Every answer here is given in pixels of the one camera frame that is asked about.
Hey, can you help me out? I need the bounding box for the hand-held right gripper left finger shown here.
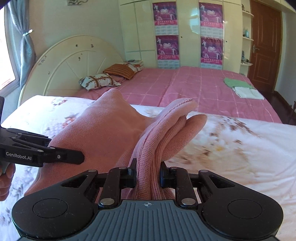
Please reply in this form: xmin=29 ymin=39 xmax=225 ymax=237
xmin=61 ymin=159 xmax=137 ymax=209

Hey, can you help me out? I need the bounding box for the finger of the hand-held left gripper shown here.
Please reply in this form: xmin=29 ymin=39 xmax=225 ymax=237
xmin=43 ymin=146 xmax=84 ymax=164

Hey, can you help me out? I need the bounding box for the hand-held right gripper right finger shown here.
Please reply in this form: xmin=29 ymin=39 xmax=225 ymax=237
xmin=160 ymin=161 xmax=232 ymax=208

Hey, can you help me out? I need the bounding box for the pink knit sweater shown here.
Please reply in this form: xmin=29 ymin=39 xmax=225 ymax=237
xmin=24 ymin=88 xmax=208 ymax=201

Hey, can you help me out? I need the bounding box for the person's left hand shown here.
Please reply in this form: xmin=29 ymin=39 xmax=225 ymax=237
xmin=0 ymin=162 xmax=16 ymax=202

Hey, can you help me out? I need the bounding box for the white brown patterned pillow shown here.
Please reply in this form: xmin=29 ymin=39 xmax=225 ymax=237
xmin=79 ymin=73 xmax=121 ymax=90

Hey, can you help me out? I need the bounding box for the white floral blanket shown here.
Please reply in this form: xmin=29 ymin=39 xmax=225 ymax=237
xmin=0 ymin=95 xmax=296 ymax=241

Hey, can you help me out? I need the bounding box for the pink checked bedsheet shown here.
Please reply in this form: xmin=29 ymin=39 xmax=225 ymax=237
xmin=76 ymin=66 xmax=282 ymax=123

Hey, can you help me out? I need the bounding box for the window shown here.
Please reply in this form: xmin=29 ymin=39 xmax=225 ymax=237
xmin=0 ymin=7 xmax=20 ymax=96

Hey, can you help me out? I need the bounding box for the cream round headboard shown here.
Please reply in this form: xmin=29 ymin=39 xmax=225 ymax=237
xmin=18 ymin=35 xmax=125 ymax=107

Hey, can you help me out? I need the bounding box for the brown striped pillow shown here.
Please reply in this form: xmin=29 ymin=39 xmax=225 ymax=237
xmin=103 ymin=63 xmax=136 ymax=80

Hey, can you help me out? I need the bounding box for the floral pillow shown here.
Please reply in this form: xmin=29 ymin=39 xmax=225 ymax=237
xmin=120 ymin=62 xmax=142 ymax=73

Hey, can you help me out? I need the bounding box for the blue curtain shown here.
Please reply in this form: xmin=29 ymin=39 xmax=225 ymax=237
xmin=5 ymin=0 xmax=36 ymax=87

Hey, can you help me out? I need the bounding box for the green folded cloth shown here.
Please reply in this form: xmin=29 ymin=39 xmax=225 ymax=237
xmin=223 ymin=77 xmax=255 ymax=90

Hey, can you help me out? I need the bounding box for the white folded cloth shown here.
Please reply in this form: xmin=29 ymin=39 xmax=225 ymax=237
xmin=232 ymin=86 xmax=264 ymax=100

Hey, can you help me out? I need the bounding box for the cream wardrobe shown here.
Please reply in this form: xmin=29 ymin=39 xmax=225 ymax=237
xmin=118 ymin=0 xmax=255 ymax=75

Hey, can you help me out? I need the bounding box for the cream corner shelf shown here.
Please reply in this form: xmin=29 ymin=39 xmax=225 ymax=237
xmin=240 ymin=5 xmax=255 ymax=66

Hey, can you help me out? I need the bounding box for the brown wooden door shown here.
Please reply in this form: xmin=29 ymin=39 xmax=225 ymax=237
xmin=246 ymin=0 xmax=282 ymax=93

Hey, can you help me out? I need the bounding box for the purple wall poster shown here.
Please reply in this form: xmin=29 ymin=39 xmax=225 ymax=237
xmin=199 ymin=2 xmax=223 ymax=36
xmin=201 ymin=37 xmax=223 ymax=70
xmin=156 ymin=35 xmax=179 ymax=69
xmin=152 ymin=2 xmax=178 ymax=35

